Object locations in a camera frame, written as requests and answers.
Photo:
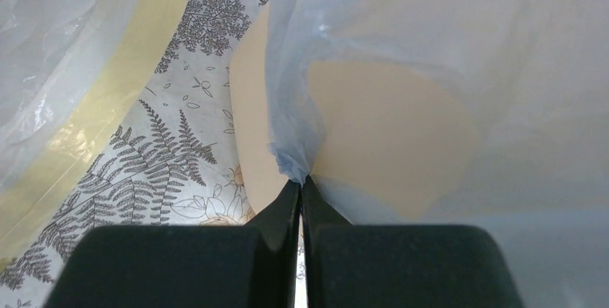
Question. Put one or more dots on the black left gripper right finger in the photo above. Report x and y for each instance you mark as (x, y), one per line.
(399, 265)

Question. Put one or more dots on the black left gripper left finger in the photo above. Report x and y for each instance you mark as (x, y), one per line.
(251, 265)

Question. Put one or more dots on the beige plastic trash bin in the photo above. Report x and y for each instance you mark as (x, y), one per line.
(396, 143)

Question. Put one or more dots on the light blue trash bag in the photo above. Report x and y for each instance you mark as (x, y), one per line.
(532, 74)

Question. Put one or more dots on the translucent white yellow trash bag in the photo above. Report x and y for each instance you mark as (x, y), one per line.
(70, 71)

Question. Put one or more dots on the floral patterned table mat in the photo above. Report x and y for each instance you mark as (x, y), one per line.
(171, 159)

